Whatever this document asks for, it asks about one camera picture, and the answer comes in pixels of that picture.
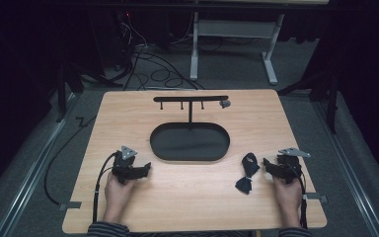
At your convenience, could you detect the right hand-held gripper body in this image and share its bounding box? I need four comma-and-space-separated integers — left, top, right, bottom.
275, 147, 312, 186

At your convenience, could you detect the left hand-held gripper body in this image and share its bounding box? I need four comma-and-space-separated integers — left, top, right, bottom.
111, 145, 138, 186

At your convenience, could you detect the black strap with bow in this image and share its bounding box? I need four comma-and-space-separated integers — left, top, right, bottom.
234, 151, 262, 196

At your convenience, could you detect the black hook rack with tray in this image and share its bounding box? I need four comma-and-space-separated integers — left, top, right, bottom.
149, 95, 231, 163

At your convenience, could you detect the person's right hand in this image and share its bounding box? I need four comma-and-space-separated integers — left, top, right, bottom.
271, 176, 303, 229

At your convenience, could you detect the person's left hand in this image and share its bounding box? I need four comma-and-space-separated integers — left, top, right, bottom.
103, 171, 138, 225

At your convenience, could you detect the grey tape strip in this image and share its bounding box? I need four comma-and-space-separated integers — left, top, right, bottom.
303, 193, 329, 204
57, 200, 82, 212

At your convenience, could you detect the black metal stand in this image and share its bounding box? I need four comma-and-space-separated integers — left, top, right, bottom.
276, 65, 341, 134
54, 55, 124, 124

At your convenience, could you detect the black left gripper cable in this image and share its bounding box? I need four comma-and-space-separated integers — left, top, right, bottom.
92, 151, 118, 225

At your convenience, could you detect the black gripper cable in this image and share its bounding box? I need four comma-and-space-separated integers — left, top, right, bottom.
92, 151, 118, 225
294, 167, 309, 230

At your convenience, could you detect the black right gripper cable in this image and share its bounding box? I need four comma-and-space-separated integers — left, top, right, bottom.
294, 167, 309, 230

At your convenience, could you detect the grey metal floor rail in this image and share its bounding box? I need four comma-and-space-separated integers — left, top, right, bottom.
310, 100, 379, 237
0, 93, 80, 237

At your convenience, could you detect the long black floor cable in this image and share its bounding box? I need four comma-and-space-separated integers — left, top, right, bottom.
43, 115, 97, 205

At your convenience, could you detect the tangle of black floor cables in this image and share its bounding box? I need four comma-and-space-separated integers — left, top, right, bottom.
113, 13, 206, 92

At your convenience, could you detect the white metal desk frame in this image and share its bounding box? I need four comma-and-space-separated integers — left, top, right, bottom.
189, 11, 286, 86

